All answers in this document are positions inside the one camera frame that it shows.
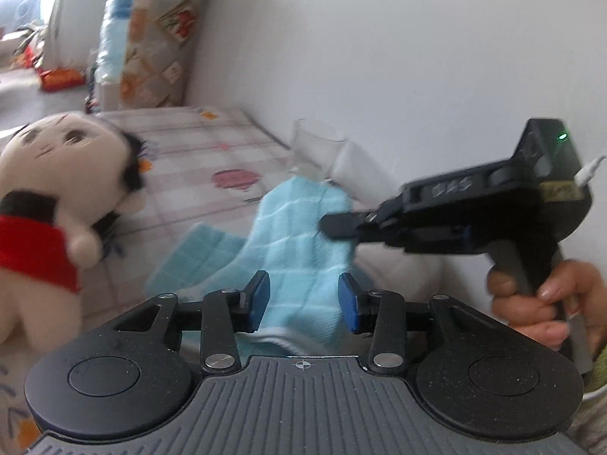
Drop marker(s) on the floral patterned folded mattress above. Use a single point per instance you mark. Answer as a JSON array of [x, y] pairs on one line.
[[156, 47]]

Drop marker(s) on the clear glass cup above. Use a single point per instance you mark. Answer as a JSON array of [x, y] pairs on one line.
[[313, 151]]

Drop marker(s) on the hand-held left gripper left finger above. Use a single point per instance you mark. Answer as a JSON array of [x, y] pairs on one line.
[[258, 301]]

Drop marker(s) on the blue plastic-wrapped bundle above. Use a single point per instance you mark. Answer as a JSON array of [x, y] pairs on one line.
[[114, 23]]

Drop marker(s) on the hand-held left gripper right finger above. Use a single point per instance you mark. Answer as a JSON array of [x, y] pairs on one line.
[[348, 301]]

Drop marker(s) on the light blue checked towel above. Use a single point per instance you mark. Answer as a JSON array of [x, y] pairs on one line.
[[294, 256]]

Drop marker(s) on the white cabinet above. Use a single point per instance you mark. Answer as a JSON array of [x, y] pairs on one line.
[[106, 97]]

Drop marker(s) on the person's right hand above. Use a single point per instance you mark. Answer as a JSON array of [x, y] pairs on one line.
[[583, 289]]

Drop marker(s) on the red plastic tray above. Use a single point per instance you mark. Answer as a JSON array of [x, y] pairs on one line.
[[59, 79]]

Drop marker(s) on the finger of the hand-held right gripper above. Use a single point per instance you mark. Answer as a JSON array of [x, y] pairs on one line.
[[341, 225]]

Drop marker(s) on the plush doll with red apron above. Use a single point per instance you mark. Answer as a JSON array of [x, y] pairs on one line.
[[42, 246]]

